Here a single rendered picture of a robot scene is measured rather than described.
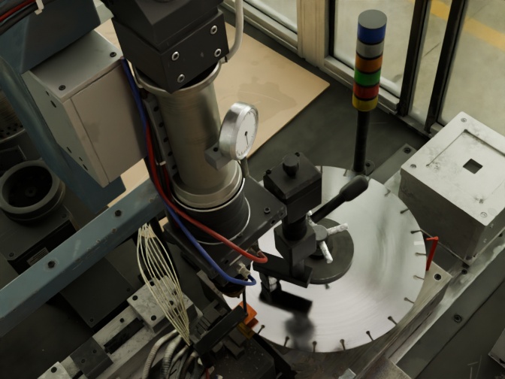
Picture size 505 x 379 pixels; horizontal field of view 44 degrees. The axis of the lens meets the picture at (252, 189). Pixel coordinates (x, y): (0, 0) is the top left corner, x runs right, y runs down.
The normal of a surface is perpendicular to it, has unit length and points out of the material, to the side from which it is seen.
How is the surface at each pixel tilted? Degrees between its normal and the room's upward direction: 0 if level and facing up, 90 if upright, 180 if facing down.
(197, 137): 90
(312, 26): 90
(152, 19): 45
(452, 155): 0
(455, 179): 0
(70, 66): 0
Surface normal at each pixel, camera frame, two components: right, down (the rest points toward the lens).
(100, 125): 0.69, 0.56
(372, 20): -0.08, -0.57
